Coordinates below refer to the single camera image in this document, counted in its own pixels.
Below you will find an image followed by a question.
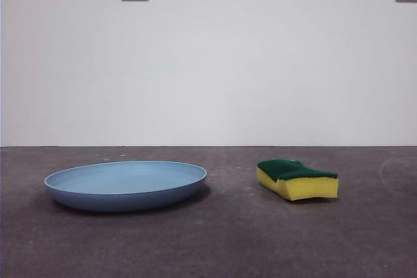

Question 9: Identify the yellow sponge with green pad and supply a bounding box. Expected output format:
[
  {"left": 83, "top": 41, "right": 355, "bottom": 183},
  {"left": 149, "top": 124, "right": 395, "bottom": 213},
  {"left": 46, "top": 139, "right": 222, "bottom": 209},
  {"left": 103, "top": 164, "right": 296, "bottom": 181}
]
[{"left": 256, "top": 158, "right": 339, "bottom": 201}]

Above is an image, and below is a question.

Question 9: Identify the light blue round plate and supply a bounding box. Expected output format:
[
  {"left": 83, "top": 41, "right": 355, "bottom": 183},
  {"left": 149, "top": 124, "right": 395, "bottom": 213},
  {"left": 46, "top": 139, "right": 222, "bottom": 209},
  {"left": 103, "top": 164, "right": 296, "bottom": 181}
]
[{"left": 44, "top": 160, "right": 209, "bottom": 213}]

